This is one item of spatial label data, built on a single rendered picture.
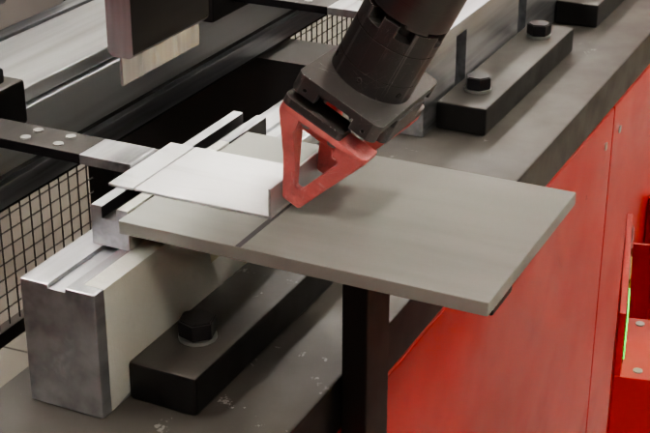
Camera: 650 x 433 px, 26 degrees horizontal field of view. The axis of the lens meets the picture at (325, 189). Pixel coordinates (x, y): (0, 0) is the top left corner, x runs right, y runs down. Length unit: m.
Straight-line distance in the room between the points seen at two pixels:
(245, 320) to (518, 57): 0.65
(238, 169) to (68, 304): 0.17
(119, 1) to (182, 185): 0.14
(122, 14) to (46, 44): 0.43
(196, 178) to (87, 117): 0.34
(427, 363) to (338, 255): 0.30
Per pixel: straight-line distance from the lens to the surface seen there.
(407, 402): 1.16
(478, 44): 1.53
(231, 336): 1.00
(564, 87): 1.57
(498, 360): 1.39
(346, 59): 0.90
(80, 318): 0.94
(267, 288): 1.06
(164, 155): 1.05
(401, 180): 1.01
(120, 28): 0.95
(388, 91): 0.90
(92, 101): 1.34
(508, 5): 1.61
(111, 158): 1.04
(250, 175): 1.01
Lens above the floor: 1.40
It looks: 24 degrees down
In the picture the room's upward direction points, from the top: straight up
